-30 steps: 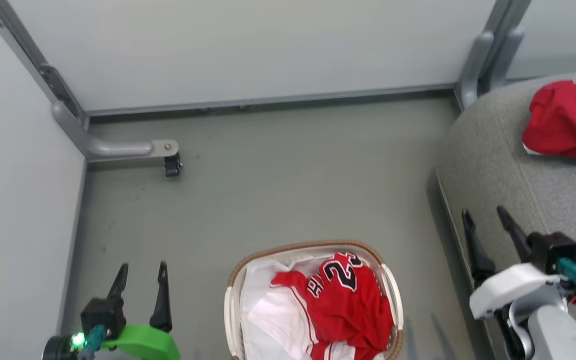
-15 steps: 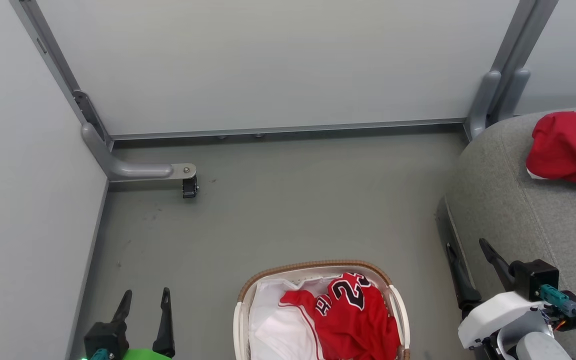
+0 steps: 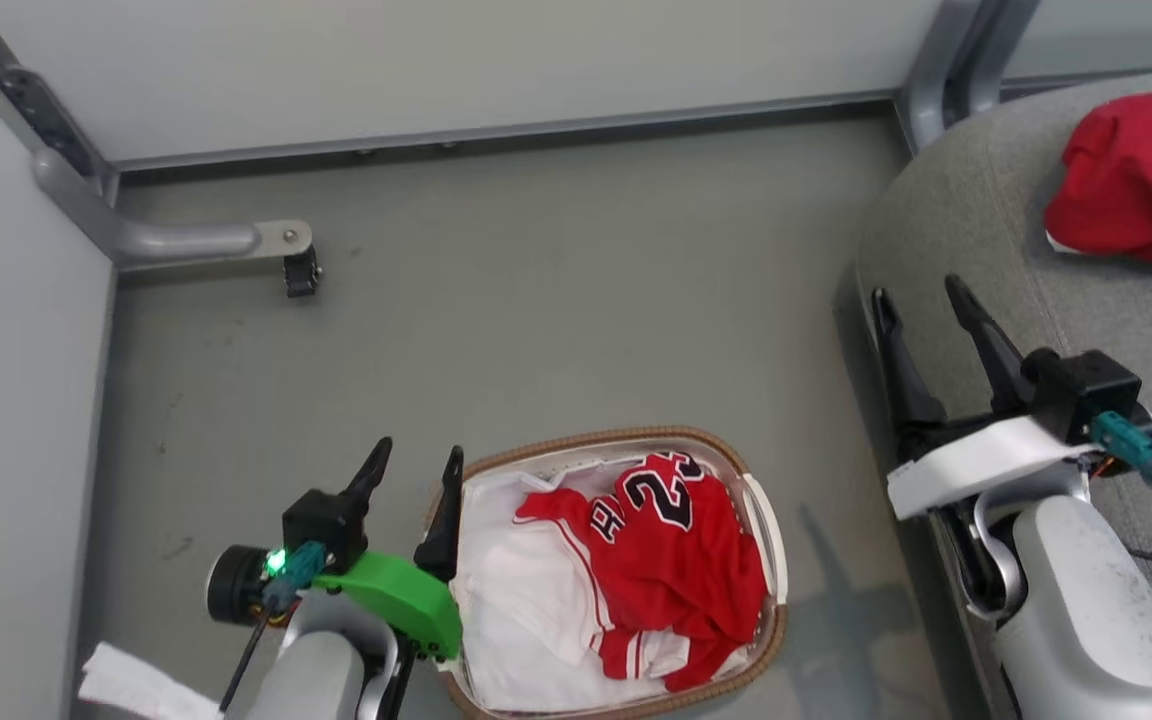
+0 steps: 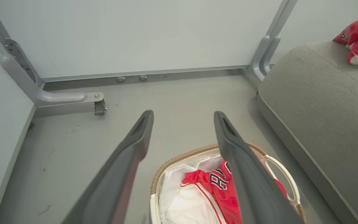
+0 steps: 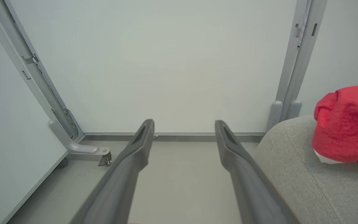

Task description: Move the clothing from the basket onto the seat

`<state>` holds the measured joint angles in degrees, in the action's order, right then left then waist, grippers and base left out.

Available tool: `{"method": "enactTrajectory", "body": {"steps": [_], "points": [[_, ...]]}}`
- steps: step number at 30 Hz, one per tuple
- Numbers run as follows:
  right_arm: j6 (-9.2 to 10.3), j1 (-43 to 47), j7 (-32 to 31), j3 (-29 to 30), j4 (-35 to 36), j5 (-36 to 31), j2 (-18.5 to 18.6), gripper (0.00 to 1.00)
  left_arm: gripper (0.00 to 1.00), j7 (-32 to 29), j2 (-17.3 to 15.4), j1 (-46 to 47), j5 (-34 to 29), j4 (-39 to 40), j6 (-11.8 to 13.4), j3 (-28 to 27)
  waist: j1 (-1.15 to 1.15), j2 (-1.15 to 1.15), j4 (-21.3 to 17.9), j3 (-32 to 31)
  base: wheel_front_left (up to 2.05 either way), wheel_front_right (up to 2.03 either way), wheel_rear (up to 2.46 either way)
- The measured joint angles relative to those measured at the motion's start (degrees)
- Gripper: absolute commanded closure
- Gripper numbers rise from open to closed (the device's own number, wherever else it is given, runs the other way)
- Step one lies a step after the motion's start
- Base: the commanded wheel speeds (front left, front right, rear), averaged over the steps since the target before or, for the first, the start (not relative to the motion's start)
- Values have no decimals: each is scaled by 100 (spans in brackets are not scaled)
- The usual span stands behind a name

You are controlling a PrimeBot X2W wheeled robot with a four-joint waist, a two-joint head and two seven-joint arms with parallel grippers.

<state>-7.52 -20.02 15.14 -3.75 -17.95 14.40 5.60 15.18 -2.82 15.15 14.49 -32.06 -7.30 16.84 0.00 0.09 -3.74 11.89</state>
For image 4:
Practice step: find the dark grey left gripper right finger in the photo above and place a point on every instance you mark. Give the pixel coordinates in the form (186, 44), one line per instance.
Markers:
(253, 186)

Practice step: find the white garment in basket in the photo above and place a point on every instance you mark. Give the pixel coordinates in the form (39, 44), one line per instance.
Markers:
(174, 183)

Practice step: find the metal caster wheel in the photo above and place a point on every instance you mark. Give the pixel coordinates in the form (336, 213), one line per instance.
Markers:
(99, 107)

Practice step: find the grey partition support foot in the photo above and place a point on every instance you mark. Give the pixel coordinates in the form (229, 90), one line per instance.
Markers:
(42, 90)
(264, 53)

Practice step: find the white jersey with red piping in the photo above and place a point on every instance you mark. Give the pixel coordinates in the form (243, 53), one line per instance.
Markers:
(194, 207)

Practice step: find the red jersey with black lettering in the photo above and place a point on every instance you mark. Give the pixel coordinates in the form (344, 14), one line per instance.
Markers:
(222, 189)

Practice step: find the white wicker-rimmed laundry basket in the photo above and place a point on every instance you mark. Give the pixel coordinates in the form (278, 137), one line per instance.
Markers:
(286, 180)

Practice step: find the grey partition panel frame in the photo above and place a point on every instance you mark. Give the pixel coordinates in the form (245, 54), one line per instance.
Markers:
(141, 73)

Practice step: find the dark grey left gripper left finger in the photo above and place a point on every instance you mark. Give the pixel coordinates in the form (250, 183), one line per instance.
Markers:
(110, 183)

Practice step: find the grey fabric sofa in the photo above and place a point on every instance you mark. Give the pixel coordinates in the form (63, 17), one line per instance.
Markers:
(325, 124)

